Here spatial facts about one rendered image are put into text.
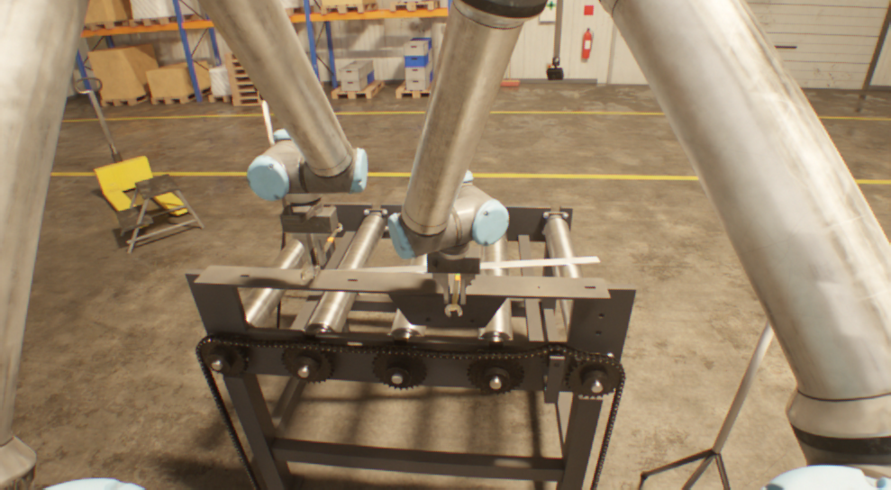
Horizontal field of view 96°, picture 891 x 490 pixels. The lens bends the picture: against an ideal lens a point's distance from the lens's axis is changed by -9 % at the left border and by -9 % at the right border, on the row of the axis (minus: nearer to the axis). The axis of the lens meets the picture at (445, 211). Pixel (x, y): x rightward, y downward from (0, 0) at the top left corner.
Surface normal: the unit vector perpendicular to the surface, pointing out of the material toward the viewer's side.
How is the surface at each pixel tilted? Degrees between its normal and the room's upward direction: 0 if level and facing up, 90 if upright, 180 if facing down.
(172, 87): 90
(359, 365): 90
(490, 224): 90
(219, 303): 90
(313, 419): 0
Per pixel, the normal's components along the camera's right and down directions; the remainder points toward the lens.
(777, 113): -0.18, -0.18
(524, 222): -0.09, 0.45
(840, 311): -0.59, 0.01
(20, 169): 0.99, 0.00
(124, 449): -0.03, -0.89
